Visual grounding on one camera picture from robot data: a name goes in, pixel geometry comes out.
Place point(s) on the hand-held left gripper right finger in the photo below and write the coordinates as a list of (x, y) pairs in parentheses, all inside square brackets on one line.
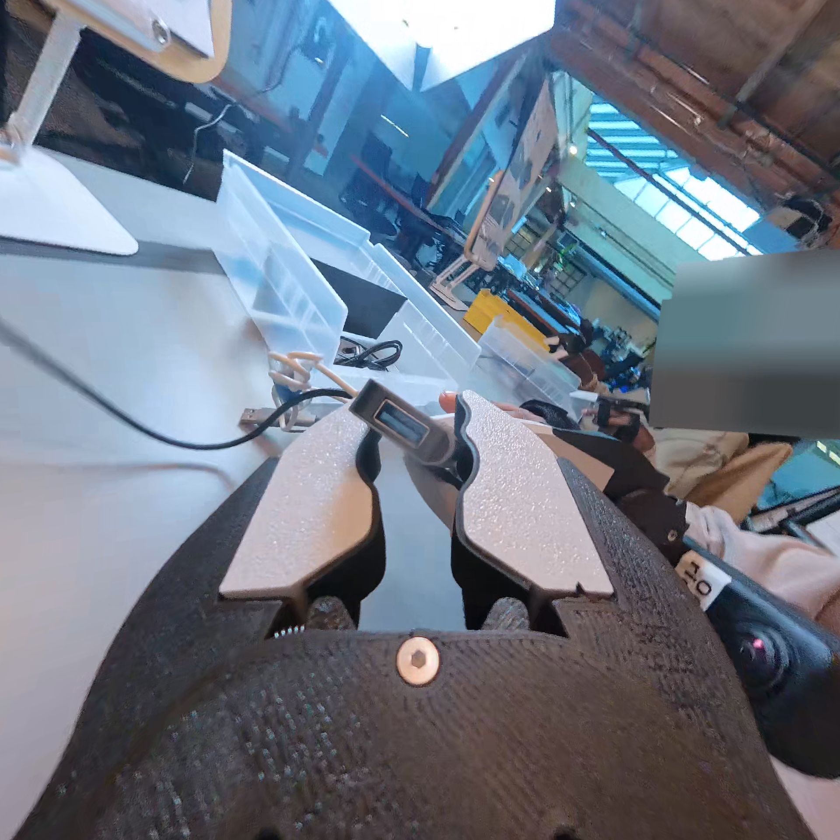
[(531, 512)]

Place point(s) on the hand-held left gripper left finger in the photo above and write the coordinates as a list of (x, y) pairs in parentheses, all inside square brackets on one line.
[(308, 505)]

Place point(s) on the grey usb adapter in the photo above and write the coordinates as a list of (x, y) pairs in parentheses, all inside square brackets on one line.
[(433, 439)]

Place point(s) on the clear plastic bin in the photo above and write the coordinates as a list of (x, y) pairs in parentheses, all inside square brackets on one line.
[(525, 358), (275, 262)]

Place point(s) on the silver usb plug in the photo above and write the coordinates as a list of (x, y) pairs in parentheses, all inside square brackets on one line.
[(253, 415)]

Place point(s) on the person's right hand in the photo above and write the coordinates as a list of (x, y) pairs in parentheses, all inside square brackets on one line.
[(518, 413)]

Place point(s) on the yellow plastic bin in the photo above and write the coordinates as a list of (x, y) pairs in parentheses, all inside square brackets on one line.
[(489, 312)]

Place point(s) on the black flat device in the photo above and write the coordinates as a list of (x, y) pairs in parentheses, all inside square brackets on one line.
[(367, 302)]

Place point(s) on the wooden instruction board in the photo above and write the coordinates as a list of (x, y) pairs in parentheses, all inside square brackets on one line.
[(197, 62), (495, 216)]

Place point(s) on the white board stand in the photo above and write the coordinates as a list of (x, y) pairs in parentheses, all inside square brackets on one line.
[(59, 210)]

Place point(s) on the printed instruction sheet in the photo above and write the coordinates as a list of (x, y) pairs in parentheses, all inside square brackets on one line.
[(190, 26)]

